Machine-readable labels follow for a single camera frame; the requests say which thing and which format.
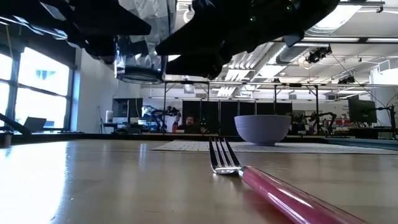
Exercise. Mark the black partition panels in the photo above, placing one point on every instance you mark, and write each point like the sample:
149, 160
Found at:
230, 116

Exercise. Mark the black table edge rim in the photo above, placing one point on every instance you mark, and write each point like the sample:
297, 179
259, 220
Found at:
93, 137

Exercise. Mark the open laptop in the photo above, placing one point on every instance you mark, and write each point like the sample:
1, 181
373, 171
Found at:
35, 124

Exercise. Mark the pale lilac bowl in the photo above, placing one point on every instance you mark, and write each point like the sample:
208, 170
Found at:
262, 129

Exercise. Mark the person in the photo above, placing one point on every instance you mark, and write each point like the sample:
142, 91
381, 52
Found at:
189, 126

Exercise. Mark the black background robot arm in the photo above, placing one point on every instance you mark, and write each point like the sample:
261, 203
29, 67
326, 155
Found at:
163, 115
323, 119

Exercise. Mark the black computer monitor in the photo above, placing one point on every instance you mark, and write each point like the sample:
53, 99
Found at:
127, 107
362, 111

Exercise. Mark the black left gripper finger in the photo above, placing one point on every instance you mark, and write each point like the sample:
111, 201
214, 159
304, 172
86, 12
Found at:
112, 21
101, 49

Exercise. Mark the black ceiling spotlight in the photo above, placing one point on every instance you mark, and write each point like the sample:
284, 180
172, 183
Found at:
317, 55

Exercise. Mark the beige woven placemat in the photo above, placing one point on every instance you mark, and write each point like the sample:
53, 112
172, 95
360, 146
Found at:
311, 148

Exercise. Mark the black diagonal frame strut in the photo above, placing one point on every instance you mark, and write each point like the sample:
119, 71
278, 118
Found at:
14, 124

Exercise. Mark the long ceiling light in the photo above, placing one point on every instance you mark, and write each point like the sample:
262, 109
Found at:
329, 40

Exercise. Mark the ribbed ceiling duct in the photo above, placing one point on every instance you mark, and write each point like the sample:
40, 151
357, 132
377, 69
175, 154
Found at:
292, 53

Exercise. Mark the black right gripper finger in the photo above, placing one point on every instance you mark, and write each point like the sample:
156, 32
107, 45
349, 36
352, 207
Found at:
199, 40
196, 67

